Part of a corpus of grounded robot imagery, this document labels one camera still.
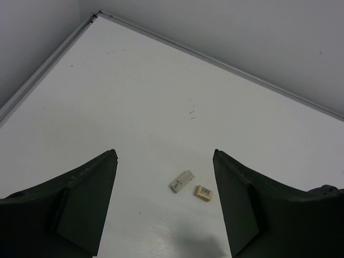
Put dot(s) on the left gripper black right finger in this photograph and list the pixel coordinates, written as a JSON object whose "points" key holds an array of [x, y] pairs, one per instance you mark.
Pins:
{"points": [[265, 218]]}

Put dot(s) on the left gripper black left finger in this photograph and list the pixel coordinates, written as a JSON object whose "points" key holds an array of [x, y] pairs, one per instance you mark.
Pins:
{"points": [[62, 217]]}

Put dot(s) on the beige eraser block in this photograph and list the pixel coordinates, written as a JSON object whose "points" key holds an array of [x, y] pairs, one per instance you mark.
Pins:
{"points": [[181, 181]]}

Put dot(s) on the small tan square box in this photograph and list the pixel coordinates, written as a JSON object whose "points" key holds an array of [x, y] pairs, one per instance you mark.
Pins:
{"points": [[203, 193]]}

